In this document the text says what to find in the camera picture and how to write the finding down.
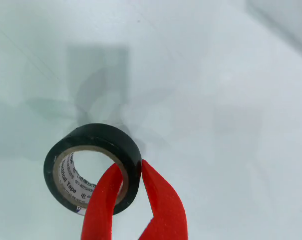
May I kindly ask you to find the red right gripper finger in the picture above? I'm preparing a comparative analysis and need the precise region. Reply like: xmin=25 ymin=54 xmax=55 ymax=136
xmin=137 ymin=159 xmax=189 ymax=240

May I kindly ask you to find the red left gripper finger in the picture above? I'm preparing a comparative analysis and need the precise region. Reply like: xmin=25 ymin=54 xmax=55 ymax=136
xmin=80 ymin=163 xmax=124 ymax=240

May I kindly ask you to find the black electrical tape roll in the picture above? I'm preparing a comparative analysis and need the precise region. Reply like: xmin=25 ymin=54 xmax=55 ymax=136
xmin=43 ymin=122 xmax=143 ymax=217

